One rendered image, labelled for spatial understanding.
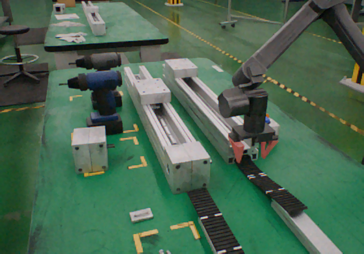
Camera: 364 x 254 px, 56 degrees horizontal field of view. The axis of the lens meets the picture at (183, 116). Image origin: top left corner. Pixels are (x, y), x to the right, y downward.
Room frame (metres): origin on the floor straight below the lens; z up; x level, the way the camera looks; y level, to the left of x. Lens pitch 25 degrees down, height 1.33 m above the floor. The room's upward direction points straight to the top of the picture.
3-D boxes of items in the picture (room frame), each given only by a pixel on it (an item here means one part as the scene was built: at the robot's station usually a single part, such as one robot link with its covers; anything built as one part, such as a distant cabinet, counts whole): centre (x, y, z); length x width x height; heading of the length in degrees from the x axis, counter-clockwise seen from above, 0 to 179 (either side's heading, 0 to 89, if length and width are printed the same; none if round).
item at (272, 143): (0.83, -0.22, 0.86); 0.07 x 0.07 x 0.09; 17
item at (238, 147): (0.81, -0.17, 0.86); 0.07 x 0.07 x 0.09; 17
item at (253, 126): (0.82, -0.19, 0.93); 0.10 x 0.07 x 0.07; 107
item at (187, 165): (0.77, -0.02, 0.83); 0.12 x 0.09 x 0.10; 107
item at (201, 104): (1.25, -0.06, 0.82); 0.80 x 0.10 x 0.09; 17
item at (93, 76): (1.06, 0.30, 0.89); 0.20 x 0.08 x 0.22; 109
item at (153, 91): (1.19, 0.12, 0.87); 0.16 x 0.11 x 0.07; 17
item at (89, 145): (0.86, 0.26, 0.83); 0.11 x 0.10 x 0.10; 103
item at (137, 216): (0.63, 0.10, 0.78); 0.05 x 0.03 x 0.01; 110
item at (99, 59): (1.29, 0.34, 0.89); 0.20 x 0.08 x 0.22; 109
